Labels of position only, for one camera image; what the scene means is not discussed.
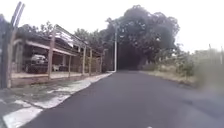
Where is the pale concrete utility pole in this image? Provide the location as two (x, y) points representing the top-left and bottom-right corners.
(113, 24), (119, 73)

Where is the dark grey asphalt road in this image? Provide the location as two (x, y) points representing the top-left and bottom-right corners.
(19, 69), (224, 128)

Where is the large dark tree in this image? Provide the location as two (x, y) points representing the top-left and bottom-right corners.
(74, 4), (183, 72)

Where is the house with porch roof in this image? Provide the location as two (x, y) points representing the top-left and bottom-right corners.
(13, 28), (103, 75)

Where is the parked dark car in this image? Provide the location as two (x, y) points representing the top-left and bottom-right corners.
(25, 54), (50, 74)

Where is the grassy verge with bushes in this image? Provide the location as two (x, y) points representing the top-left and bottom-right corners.
(139, 48), (224, 89)

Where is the pale concrete pavement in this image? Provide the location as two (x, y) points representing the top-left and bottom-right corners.
(0, 72), (114, 128)

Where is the tall metal post fence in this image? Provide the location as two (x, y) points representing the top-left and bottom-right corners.
(0, 1), (105, 90)

